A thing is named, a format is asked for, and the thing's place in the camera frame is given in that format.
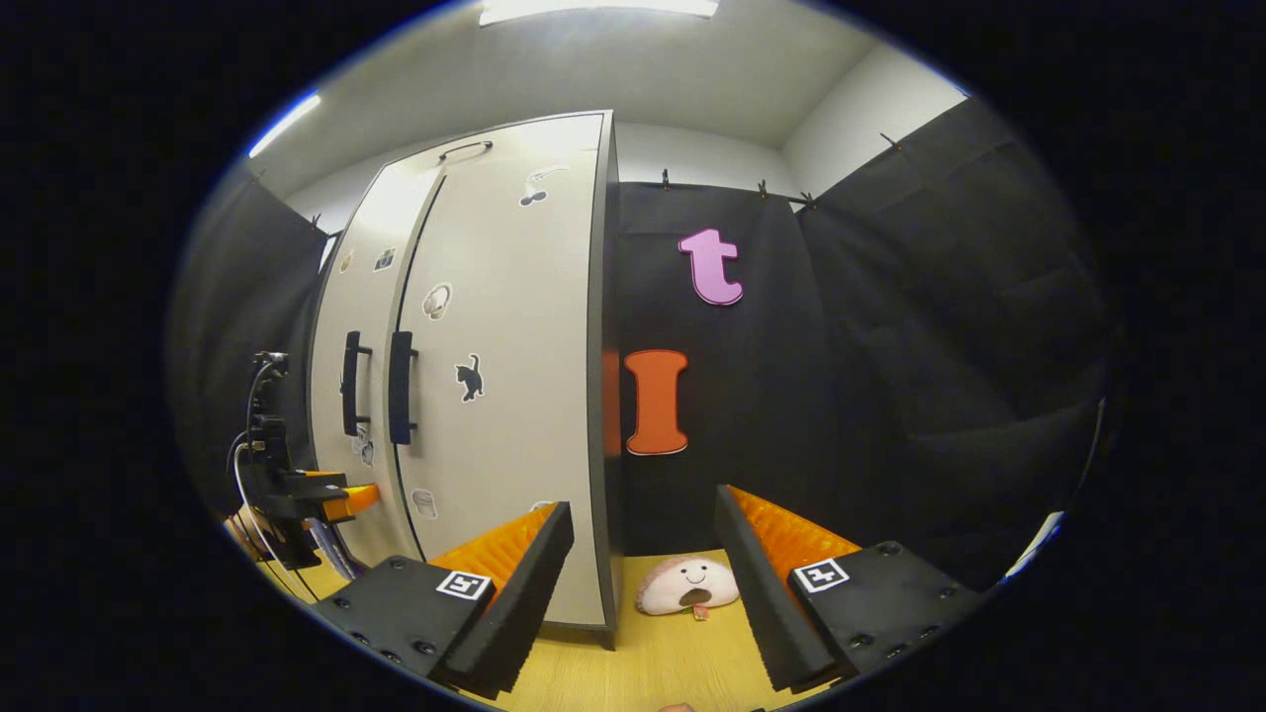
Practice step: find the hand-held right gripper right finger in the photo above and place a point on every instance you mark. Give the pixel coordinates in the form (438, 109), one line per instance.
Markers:
(767, 593)

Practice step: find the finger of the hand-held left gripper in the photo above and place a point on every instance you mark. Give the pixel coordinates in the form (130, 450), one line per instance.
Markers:
(351, 501)
(321, 481)

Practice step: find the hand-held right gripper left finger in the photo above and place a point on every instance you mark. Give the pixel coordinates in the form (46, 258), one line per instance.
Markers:
(524, 603)

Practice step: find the white and grey cabinet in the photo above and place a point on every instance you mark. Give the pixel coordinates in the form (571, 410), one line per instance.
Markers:
(603, 396)

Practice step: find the rectangular ceiling light panel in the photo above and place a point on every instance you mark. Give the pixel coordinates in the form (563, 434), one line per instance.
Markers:
(593, 10)

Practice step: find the black backdrop cloth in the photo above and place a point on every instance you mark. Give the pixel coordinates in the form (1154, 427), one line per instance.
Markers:
(890, 396)

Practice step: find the narrow ceiling strip light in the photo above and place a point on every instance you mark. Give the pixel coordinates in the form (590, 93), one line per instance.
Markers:
(287, 124)

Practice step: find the purple patterned packet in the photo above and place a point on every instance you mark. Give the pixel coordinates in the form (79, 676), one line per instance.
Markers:
(331, 549)

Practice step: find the pink smiling plush toy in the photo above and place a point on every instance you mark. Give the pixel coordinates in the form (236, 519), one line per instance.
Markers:
(673, 578)

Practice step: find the small white cabinet flap door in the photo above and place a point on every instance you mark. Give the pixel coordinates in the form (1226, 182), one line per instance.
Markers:
(534, 138)

